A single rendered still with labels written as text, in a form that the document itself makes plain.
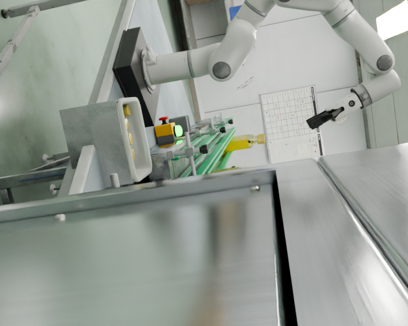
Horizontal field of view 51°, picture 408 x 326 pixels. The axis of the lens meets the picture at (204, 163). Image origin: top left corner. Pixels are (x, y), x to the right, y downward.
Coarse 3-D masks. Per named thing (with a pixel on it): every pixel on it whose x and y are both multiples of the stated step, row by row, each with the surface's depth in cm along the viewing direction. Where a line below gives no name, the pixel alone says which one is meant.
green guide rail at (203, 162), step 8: (232, 128) 296; (224, 136) 248; (216, 144) 218; (224, 144) 215; (216, 152) 186; (200, 160) 171; (208, 160) 165; (200, 168) 150; (208, 168) 153; (184, 176) 140
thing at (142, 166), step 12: (120, 108) 110; (132, 108) 126; (120, 120) 111; (132, 120) 126; (132, 132) 127; (144, 132) 127; (144, 144) 127; (132, 156) 112; (144, 156) 128; (132, 168) 112; (144, 168) 127
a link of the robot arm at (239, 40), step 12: (240, 12) 136; (252, 12) 134; (240, 24) 132; (252, 24) 136; (228, 36) 132; (240, 36) 131; (252, 36) 132; (228, 48) 133; (240, 48) 133; (252, 48) 134; (216, 60) 136; (228, 60) 135; (240, 60) 135; (216, 72) 138; (228, 72) 137
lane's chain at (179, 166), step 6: (180, 150) 152; (198, 156) 187; (174, 162) 140; (180, 162) 149; (186, 162) 159; (174, 168) 139; (180, 168) 148; (186, 168) 157; (174, 174) 138; (180, 174) 146
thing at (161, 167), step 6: (156, 156) 130; (162, 156) 130; (156, 162) 131; (162, 162) 130; (168, 162) 131; (156, 168) 130; (162, 168) 131; (168, 168) 131; (150, 174) 132; (156, 174) 131; (162, 174) 131; (168, 174) 131; (150, 180) 132; (156, 180) 132
